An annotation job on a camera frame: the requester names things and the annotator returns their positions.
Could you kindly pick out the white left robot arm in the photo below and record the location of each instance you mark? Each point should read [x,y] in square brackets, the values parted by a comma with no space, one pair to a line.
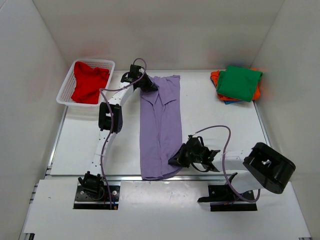
[110,123]

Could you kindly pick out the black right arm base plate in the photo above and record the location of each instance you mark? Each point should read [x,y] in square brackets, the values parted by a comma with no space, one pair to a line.
[222,199]

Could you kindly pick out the aluminium table edge rail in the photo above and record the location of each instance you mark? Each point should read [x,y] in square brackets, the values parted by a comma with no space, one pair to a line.
[117,178]

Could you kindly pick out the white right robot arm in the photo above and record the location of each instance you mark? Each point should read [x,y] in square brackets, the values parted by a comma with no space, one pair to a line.
[261,167]

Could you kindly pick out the green folded t shirt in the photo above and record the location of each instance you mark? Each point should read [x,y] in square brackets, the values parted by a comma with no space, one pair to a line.
[238,82]

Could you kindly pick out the blue folded t shirt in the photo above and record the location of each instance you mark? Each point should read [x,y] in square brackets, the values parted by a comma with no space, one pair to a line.
[226,102]

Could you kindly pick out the red t shirt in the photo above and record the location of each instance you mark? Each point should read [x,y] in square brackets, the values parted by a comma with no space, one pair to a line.
[88,83]

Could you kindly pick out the purple t shirt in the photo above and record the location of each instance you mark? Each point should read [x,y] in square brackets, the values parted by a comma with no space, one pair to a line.
[160,135]

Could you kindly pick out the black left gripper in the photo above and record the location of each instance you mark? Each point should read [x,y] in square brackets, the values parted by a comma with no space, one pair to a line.
[149,87]

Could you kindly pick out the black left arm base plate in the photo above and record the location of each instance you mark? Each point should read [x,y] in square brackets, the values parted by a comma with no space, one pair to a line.
[85,200]

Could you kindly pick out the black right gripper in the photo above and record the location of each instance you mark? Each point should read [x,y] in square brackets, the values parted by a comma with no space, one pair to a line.
[178,160]

